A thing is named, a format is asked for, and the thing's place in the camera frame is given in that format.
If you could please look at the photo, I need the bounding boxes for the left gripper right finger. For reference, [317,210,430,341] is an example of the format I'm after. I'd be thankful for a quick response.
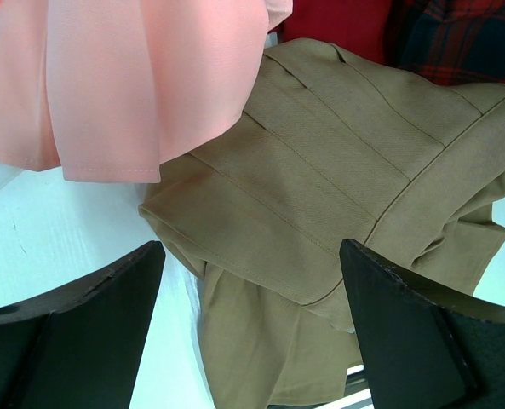
[340,239,505,409]

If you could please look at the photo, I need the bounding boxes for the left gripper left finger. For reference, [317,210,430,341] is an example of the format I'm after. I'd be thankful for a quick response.
[0,241,165,409]

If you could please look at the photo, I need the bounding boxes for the khaki brown skirt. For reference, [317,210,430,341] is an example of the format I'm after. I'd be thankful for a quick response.
[140,39,505,408]

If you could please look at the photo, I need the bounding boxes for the salmon pink skirt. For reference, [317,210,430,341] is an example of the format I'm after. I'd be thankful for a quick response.
[0,0,293,183]

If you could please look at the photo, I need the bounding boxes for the red black plaid skirt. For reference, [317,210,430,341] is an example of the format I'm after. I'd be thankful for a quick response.
[384,0,505,85]

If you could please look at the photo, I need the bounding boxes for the plain red skirt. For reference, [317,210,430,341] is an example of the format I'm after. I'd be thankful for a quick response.
[273,0,393,65]

